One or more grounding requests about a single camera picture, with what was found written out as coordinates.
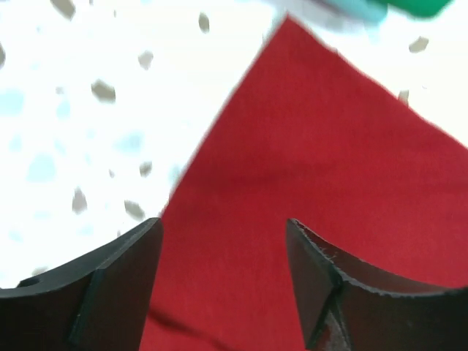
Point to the folded green t shirt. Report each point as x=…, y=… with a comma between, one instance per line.
x=419, y=8

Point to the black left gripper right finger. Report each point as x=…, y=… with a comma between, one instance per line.
x=345, y=303

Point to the dark red t shirt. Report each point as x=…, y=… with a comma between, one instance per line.
x=304, y=137

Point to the folded light blue t shirt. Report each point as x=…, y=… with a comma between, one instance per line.
x=370, y=11

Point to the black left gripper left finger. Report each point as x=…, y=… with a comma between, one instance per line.
x=98, y=301

